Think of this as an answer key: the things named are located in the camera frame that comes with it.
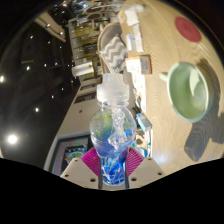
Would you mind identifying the small light blue box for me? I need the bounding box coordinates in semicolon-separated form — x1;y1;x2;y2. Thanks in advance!
135;112;153;133

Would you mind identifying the group of ceiling lights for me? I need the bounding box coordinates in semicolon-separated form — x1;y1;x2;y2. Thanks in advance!
0;33;68;146

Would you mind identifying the clear blue-labelled drink bottle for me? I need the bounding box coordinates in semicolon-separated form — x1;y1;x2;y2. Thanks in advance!
89;73;138;187

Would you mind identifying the curved grey sofa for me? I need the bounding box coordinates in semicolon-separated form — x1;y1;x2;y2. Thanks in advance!
96;22;134;76

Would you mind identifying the flat round red coaster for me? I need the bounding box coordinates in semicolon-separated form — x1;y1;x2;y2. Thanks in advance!
174;16;203;43

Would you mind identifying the dark-framed decorated window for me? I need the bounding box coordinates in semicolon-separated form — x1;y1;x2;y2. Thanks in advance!
49;133;93;176

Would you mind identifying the white printed leaflet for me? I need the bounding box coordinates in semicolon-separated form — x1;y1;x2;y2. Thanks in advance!
131;73;148;114

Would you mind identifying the small white orange box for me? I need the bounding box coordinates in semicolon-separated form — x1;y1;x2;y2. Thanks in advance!
124;54;153;76

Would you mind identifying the grey white zigzag cushion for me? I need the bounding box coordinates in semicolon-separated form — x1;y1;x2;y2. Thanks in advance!
99;35;129;73

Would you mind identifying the pale green mug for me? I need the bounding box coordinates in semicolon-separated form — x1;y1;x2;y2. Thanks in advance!
159;61;215;124

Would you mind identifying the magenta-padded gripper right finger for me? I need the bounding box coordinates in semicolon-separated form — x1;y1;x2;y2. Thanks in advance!
125;147;166;190

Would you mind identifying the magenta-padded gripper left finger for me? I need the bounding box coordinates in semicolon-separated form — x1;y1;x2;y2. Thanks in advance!
59;147;101;190

